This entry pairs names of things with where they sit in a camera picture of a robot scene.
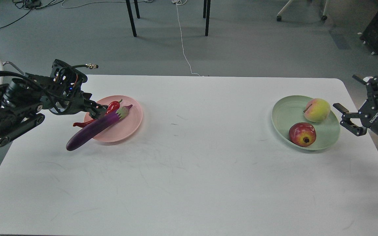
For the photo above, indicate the pink plate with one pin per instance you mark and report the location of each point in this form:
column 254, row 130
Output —
column 125, row 128

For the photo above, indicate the black table leg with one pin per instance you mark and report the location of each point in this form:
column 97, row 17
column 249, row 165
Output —
column 130, row 14
column 206, row 15

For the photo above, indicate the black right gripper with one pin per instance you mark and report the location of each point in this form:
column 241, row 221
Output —
column 368, row 112

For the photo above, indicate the green plate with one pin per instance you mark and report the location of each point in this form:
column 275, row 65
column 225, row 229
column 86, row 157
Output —
column 289, row 111

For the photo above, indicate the red chili pepper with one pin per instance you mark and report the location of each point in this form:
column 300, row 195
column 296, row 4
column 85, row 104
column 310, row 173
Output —
column 111, row 108

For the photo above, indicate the purple eggplant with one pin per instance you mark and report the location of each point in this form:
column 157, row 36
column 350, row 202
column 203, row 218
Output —
column 96, row 127

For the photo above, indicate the black table leg right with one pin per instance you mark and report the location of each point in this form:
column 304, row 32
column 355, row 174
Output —
column 206, row 15

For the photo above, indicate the yellow-pink peach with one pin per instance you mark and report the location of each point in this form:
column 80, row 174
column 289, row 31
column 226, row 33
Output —
column 317, row 110

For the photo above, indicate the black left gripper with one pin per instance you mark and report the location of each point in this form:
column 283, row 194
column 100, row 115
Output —
column 80, row 104

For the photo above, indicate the office chair base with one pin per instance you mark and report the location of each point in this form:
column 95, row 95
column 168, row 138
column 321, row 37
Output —
column 299, row 8

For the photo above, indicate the black table leg left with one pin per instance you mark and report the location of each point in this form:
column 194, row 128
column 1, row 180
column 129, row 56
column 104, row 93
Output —
column 130, row 14

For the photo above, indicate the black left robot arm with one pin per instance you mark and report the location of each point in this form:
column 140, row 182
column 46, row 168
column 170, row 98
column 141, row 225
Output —
column 22, row 100

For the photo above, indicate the red pomegranate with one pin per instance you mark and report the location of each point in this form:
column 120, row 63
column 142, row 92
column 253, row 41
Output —
column 302, row 134

